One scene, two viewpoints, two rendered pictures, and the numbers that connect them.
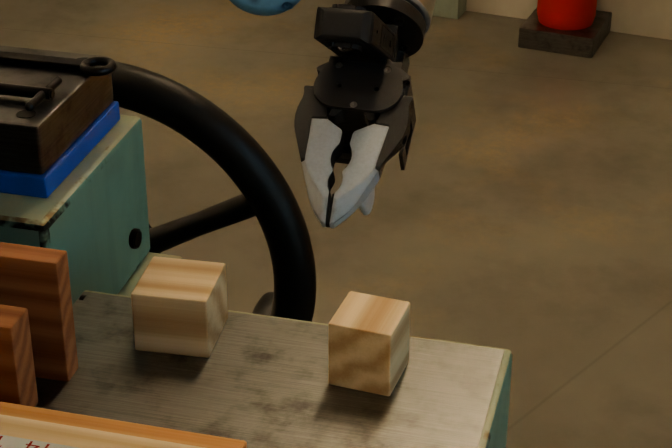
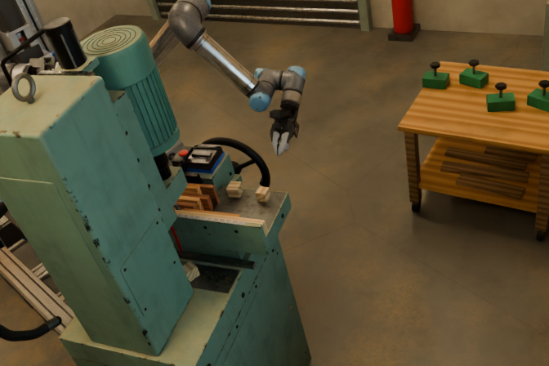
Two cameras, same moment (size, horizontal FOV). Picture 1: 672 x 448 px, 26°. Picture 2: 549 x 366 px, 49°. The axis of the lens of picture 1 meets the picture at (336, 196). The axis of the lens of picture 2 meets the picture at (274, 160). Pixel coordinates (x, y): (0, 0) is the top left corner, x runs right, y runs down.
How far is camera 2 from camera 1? 1.14 m
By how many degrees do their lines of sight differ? 15
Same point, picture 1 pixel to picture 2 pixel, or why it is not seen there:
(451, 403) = (275, 203)
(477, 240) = (365, 115)
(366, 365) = (261, 198)
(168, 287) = (231, 187)
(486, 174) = (371, 91)
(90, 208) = (220, 172)
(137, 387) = (228, 203)
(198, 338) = (237, 194)
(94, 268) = (222, 181)
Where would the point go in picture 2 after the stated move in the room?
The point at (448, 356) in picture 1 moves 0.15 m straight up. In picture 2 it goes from (277, 194) to (267, 155)
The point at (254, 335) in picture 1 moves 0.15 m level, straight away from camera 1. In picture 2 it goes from (247, 193) to (251, 162)
